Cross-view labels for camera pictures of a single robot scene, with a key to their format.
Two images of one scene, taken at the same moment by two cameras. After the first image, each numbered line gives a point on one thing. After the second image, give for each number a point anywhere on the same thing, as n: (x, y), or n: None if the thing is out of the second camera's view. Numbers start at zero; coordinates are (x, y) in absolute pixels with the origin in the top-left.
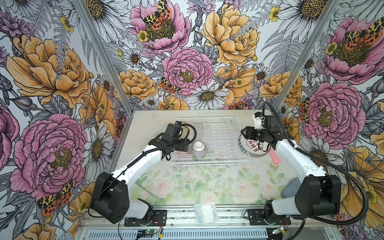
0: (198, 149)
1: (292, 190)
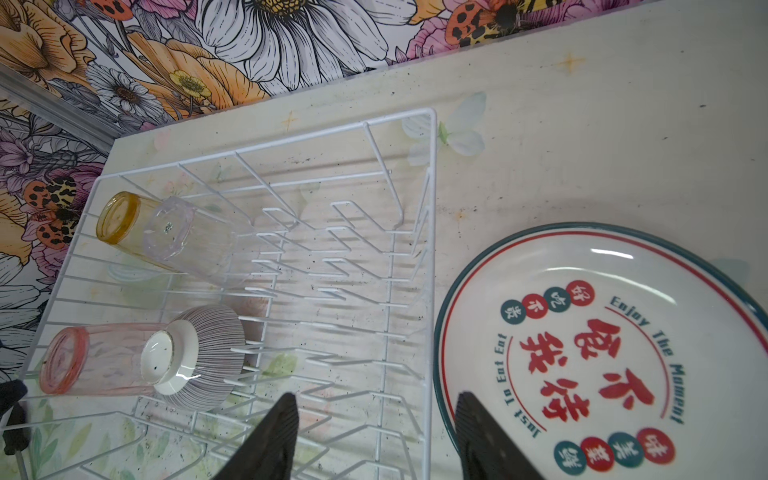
0: (188, 361)
1: None
